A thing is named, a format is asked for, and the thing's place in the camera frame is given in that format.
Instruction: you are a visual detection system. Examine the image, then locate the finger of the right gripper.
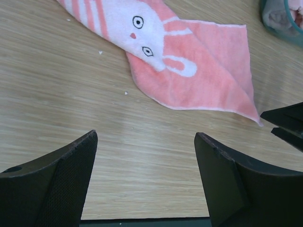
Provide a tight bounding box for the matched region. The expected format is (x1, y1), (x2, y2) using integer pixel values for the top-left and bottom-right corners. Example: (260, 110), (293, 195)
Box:
(271, 128), (303, 151)
(260, 102), (303, 129)

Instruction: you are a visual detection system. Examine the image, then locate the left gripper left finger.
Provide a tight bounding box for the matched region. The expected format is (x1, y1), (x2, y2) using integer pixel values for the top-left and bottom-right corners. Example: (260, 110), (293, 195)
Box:
(0, 130), (98, 227)

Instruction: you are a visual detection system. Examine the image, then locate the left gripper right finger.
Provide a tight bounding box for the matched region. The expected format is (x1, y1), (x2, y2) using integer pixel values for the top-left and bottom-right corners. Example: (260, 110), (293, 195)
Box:
(194, 132), (303, 227)

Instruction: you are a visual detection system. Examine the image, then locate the coral pink printed towel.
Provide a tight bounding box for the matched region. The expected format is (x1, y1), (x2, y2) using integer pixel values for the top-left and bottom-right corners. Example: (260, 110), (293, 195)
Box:
(60, 0), (260, 123)

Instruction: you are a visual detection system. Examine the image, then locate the light pink towel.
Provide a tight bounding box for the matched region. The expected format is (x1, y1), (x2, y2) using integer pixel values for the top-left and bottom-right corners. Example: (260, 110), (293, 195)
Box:
(288, 0), (303, 29)

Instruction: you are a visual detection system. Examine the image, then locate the blue translucent plastic tub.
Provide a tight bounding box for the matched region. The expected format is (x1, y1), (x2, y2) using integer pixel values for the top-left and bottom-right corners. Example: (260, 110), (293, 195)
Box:
(259, 0), (303, 48)

